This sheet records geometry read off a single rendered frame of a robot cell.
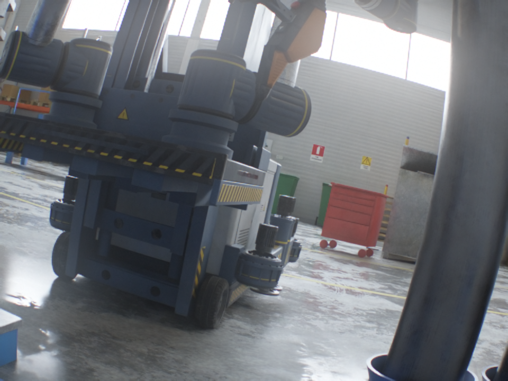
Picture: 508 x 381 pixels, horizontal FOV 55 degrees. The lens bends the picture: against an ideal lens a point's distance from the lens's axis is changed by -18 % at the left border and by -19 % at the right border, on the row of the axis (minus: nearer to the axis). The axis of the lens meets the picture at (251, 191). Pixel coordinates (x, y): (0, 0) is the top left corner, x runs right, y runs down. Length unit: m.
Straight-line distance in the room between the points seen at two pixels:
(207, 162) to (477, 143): 0.80
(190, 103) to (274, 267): 1.09
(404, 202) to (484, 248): 7.29
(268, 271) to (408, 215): 5.83
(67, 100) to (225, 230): 1.13
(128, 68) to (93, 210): 0.68
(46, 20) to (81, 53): 0.24
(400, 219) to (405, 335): 7.25
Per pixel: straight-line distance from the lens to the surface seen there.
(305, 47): 1.34
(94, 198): 2.64
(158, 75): 3.32
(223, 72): 1.88
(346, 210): 7.88
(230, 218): 2.74
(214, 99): 1.86
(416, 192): 8.41
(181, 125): 1.88
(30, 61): 2.01
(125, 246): 2.90
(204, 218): 2.46
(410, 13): 1.63
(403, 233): 8.40
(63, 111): 2.06
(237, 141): 2.41
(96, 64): 2.09
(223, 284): 2.58
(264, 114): 1.98
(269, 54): 1.29
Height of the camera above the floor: 0.71
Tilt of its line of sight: 1 degrees down
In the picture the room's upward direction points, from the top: 12 degrees clockwise
